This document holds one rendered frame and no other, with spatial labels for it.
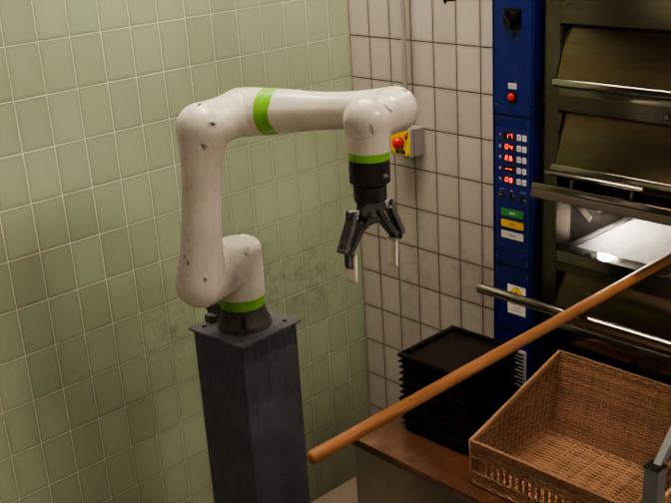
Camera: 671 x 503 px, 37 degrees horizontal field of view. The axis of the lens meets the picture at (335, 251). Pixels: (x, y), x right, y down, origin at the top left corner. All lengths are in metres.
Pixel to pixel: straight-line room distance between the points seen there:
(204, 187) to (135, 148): 0.78
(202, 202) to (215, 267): 0.18
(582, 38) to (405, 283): 1.21
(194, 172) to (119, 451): 1.31
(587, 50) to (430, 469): 1.36
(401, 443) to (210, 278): 1.11
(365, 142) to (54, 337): 1.37
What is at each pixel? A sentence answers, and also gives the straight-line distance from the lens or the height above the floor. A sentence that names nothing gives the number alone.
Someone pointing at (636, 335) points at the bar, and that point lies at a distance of 2.73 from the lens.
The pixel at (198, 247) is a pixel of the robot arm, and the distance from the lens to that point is 2.48.
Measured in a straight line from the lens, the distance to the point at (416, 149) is 3.50.
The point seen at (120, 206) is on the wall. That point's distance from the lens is 3.18.
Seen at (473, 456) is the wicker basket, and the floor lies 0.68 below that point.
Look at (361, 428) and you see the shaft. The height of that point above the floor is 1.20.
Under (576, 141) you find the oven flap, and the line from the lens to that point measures 3.13.
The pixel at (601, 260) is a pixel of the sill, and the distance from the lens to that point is 3.19.
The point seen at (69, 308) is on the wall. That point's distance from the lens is 3.17.
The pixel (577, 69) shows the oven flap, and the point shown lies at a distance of 3.07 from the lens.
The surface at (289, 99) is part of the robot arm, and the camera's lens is 2.42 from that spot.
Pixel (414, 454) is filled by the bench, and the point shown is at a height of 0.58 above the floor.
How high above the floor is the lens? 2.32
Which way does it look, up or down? 20 degrees down
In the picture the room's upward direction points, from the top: 4 degrees counter-clockwise
